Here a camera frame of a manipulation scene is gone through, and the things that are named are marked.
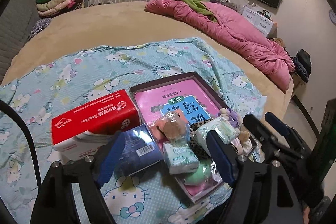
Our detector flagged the cream plush purple dress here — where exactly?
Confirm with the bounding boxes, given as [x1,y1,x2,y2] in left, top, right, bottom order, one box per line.
[219,108,243,130]

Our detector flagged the black cable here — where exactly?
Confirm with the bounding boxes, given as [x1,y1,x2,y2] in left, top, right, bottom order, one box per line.
[0,99,43,188]

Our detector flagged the dark clothes on chair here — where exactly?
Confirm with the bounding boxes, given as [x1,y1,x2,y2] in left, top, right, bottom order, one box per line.
[292,49,312,83]

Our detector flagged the white drawer cabinet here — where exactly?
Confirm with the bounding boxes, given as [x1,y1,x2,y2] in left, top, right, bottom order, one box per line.
[242,6,277,39]

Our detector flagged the stack of folded clothes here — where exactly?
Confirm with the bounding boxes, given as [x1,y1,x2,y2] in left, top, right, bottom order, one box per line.
[36,0,88,19]

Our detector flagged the brown toy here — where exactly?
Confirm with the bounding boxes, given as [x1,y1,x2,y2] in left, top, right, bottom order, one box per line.
[153,110,190,143]

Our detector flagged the pink and blue book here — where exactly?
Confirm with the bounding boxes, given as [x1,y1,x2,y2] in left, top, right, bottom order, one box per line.
[135,78,227,197]

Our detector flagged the Hello Kitty blue cloth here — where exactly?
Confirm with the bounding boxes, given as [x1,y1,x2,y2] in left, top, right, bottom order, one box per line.
[1,38,267,223]

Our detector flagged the green ball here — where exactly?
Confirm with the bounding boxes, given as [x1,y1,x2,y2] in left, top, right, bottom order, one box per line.
[182,159,212,186]

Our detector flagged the pink quilted duvet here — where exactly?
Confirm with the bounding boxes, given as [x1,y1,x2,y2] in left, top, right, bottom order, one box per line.
[145,0,295,92]

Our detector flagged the leopard print cloth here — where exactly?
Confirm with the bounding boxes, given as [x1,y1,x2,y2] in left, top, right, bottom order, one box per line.
[189,119,210,160]

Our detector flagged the red white tissue box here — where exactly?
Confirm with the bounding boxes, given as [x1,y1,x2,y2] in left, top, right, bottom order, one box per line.
[51,89,141,161]

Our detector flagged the dark blue small box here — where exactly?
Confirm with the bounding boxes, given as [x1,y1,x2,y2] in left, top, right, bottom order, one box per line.
[117,124,163,176]

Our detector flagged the grey quilted headboard cover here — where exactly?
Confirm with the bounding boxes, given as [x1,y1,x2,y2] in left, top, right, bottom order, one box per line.
[0,0,40,79]

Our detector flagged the dark shallow tray box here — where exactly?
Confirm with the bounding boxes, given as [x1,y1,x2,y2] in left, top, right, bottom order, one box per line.
[130,72,257,203]

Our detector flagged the pink tissue pack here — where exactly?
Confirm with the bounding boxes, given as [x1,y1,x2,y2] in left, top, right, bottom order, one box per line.
[149,119,190,143]

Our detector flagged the beige bear pink dress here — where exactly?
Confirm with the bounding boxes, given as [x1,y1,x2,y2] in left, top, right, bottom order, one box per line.
[231,126,252,155]

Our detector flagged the green white tissue pack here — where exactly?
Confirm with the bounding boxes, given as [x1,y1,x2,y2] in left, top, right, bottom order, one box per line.
[196,117,240,156]

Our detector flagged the green garment on duvet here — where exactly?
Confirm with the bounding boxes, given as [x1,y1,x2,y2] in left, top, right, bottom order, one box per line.
[175,0,217,22]

